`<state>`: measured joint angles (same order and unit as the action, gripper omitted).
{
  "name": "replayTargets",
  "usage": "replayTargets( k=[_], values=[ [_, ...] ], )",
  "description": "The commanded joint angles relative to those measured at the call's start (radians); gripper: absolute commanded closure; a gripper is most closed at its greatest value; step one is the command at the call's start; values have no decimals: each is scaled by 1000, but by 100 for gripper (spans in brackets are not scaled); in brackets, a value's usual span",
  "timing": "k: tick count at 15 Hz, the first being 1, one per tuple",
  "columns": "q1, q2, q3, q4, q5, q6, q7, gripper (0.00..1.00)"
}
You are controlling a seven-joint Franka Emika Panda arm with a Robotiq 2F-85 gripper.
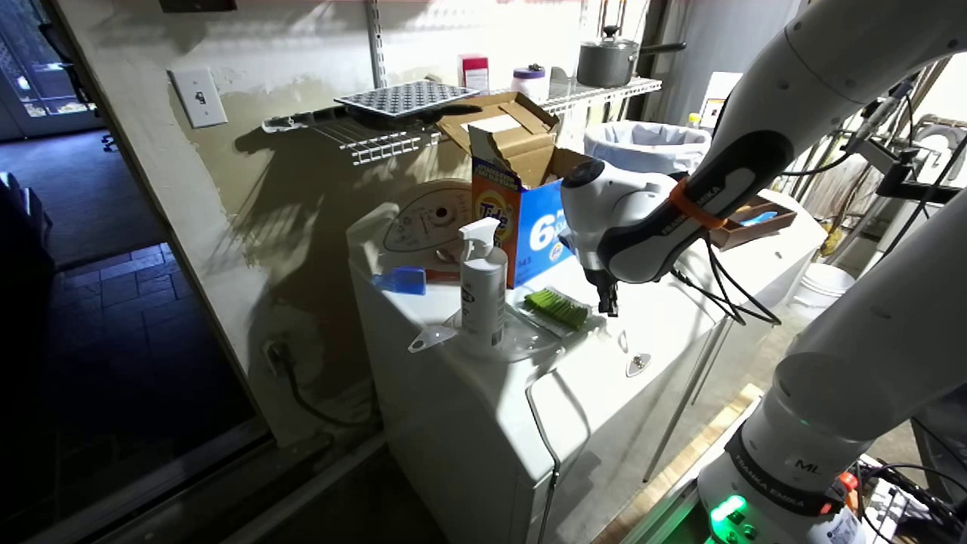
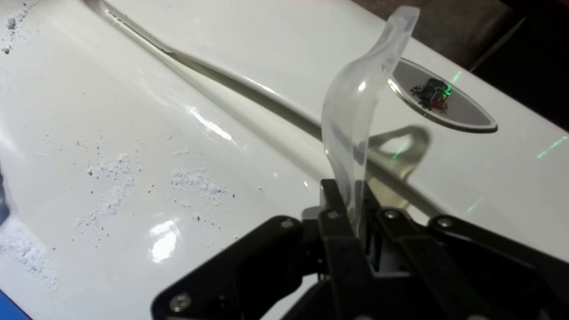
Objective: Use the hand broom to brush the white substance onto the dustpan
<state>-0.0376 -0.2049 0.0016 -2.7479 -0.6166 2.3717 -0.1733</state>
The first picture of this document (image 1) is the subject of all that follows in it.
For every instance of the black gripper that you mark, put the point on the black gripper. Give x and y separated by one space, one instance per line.
602 277

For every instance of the green robot base part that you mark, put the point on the green robot base part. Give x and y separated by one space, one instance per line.
729 519

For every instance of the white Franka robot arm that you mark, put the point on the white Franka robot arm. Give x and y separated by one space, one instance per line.
865 372

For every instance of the white washing machine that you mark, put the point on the white washing machine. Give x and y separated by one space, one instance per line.
606 403

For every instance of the blue orange detergent box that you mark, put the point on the blue orange detergent box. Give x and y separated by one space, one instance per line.
532 232

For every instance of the thin metal rod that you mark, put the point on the thin metal rod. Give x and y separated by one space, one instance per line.
684 398

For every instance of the white spray bottle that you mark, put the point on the white spray bottle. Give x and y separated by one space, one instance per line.
484 290

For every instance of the bin with white liner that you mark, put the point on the bin with white liner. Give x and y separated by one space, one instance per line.
645 146

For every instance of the light wooden plank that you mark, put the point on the light wooden plank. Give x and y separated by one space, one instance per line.
684 458

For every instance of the brown wooden tray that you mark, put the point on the brown wooden tray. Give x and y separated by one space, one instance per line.
763 227

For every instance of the blue item in tray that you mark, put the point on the blue item in tray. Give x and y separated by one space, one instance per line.
761 218

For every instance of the small blue cloth pad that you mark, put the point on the small blue cloth pad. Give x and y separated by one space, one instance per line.
406 283

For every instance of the white jar with purple lid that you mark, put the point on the white jar with purple lid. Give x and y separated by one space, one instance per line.
531 86

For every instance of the grey kettle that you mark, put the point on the grey kettle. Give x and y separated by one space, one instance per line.
606 62

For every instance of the pink white container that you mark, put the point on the pink white container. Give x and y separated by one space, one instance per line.
476 75

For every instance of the checkered calibration board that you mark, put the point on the checkered calibration board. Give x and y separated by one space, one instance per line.
402 98

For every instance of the black metal bracket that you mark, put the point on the black metal bracket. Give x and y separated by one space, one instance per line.
922 189

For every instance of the metal shelf rail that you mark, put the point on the metal shelf rail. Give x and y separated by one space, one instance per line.
376 40

